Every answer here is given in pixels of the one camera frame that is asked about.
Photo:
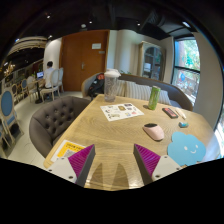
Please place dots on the green drink can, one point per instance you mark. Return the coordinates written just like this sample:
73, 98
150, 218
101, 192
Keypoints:
154, 98

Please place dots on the pink computer mouse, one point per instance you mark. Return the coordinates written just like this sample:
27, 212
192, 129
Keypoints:
154, 132

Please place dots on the wooden door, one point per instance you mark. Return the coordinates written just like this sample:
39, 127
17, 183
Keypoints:
76, 63

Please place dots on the blue cloud-shaped mouse pad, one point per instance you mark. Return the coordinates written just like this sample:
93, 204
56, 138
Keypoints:
186, 148

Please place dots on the black-framed window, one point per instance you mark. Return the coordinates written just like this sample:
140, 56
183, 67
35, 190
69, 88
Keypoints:
186, 66

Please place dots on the white door sign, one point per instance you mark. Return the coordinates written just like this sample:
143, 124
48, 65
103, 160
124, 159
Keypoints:
96, 46

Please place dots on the glass-door cabinet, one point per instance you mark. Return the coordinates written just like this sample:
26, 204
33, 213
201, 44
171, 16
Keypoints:
151, 61

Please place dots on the black and red flat box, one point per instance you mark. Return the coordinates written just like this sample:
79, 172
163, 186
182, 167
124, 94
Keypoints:
170, 113

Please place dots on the striped cushion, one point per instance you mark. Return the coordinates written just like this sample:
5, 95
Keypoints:
121, 88
164, 97
138, 90

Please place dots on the brown curved sofa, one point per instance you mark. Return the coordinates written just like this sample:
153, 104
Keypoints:
173, 91

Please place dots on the white sticker sheet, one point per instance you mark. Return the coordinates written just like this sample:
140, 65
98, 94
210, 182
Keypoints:
121, 111

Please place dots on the white dining chair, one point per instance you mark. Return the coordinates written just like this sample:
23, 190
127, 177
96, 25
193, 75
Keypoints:
61, 78
53, 83

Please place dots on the open laptop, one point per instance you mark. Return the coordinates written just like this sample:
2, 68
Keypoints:
40, 74

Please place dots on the person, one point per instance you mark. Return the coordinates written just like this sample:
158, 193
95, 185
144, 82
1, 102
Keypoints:
48, 75

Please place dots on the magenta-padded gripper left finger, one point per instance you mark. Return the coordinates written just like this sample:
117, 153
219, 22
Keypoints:
63, 166

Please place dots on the small teal packet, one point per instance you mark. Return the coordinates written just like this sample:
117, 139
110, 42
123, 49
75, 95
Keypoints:
183, 124

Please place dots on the white tube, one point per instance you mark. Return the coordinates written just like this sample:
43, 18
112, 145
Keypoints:
181, 113

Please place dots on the clear shaker bottle white lid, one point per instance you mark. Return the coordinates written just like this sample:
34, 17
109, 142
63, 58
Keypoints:
110, 88

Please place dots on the yellow and white table sticker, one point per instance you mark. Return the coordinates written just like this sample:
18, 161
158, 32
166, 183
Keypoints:
66, 150

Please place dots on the grey tufted armchair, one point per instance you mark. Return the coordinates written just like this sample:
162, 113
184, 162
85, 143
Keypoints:
53, 123

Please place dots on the black backpack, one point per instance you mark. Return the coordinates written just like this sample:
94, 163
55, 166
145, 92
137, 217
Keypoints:
96, 86

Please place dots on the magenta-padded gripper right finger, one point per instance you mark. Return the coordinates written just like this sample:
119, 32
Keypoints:
163, 165

